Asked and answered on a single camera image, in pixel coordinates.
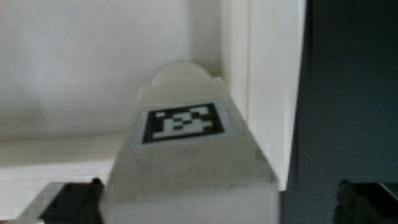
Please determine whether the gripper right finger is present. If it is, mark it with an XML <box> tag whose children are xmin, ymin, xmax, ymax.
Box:
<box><xmin>332</xmin><ymin>180</ymin><xmax>398</xmax><ymax>224</ymax></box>

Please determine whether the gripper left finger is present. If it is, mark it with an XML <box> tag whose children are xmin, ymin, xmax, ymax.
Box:
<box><xmin>39</xmin><ymin>178</ymin><xmax>105</xmax><ymax>224</ymax></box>

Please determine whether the white table leg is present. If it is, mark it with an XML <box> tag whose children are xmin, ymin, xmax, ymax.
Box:
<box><xmin>101</xmin><ymin>62</ymin><xmax>279</xmax><ymax>224</ymax></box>

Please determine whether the white square table top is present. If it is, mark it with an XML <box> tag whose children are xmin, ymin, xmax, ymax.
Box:
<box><xmin>0</xmin><ymin>0</ymin><xmax>309</xmax><ymax>220</ymax></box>

